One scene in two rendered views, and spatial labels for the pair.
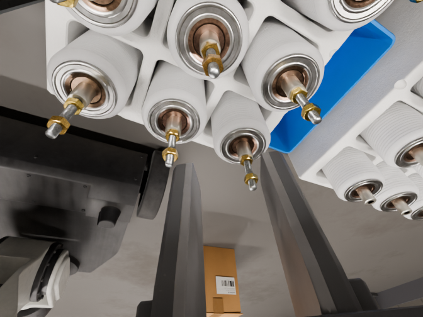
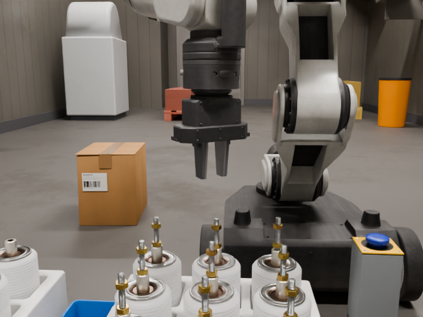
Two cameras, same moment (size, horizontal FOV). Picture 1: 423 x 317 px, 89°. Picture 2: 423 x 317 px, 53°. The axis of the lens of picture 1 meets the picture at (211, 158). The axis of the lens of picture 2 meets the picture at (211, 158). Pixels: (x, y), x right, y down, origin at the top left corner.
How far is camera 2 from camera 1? 0.60 m
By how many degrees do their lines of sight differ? 41
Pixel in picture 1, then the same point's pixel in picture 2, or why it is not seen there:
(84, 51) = not seen: hidden behind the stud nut
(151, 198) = (210, 238)
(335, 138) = (41, 304)
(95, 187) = (259, 237)
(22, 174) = (313, 238)
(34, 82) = not seen: outside the picture
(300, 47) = (146, 303)
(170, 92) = (225, 273)
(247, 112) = not seen: hidden behind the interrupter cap
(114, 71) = (263, 275)
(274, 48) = (163, 303)
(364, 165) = (12, 277)
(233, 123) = (172, 269)
